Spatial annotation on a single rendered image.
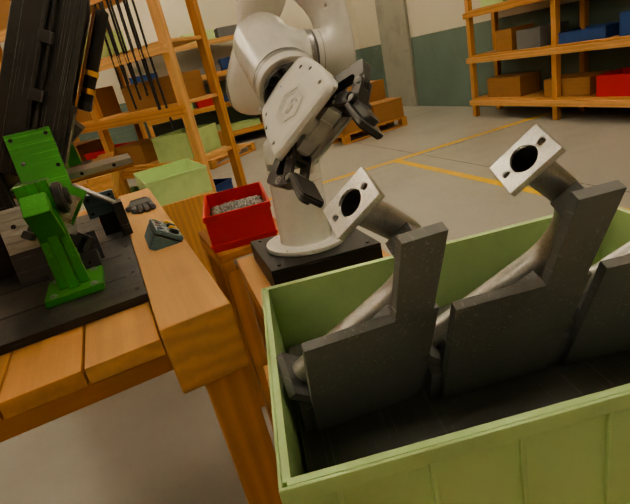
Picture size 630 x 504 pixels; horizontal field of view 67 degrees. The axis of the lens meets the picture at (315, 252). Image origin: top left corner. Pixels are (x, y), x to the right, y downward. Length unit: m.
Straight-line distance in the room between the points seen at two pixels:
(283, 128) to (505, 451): 0.39
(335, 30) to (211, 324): 0.56
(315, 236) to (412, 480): 0.68
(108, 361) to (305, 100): 0.61
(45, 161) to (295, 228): 0.74
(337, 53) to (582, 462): 0.54
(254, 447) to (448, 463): 0.69
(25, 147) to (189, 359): 0.80
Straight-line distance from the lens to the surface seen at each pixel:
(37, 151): 1.49
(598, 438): 0.55
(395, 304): 0.48
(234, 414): 1.05
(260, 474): 1.17
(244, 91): 1.02
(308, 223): 1.05
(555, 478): 0.56
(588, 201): 0.47
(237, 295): 1.53
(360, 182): 0.42
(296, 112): 0.53
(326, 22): 0.70
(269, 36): 0.65
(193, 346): 0.95
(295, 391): 0.58
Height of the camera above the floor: 1.29
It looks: 22 degrees down
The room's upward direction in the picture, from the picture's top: 13 degrees counter-clockwise
